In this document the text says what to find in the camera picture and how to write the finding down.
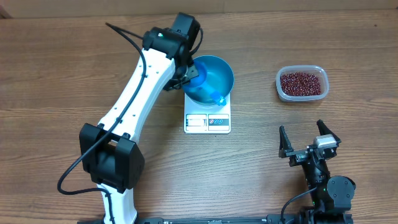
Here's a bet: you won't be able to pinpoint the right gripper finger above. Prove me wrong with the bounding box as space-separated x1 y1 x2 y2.
279 126 294 152
317 119 341 144

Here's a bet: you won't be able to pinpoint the blue plastic scoop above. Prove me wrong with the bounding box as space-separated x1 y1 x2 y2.
183 62 226 106

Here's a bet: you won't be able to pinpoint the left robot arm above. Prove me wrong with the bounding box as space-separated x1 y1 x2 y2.
79 12 203 223

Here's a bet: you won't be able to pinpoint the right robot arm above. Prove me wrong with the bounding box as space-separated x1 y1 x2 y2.
279 119 356 224

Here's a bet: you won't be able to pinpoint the teal metal bowl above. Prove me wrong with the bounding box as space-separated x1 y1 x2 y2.
182 55 234 106

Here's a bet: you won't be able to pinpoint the white kitchen scale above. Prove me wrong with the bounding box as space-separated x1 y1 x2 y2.
183 95 231 134

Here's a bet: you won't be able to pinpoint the red beans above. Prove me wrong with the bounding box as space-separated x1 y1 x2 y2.
280 72 322 96

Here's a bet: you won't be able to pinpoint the clear plastic container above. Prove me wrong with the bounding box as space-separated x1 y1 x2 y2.
275 65 330 102

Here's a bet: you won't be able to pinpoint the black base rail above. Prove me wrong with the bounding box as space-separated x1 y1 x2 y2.
76 214 354 224

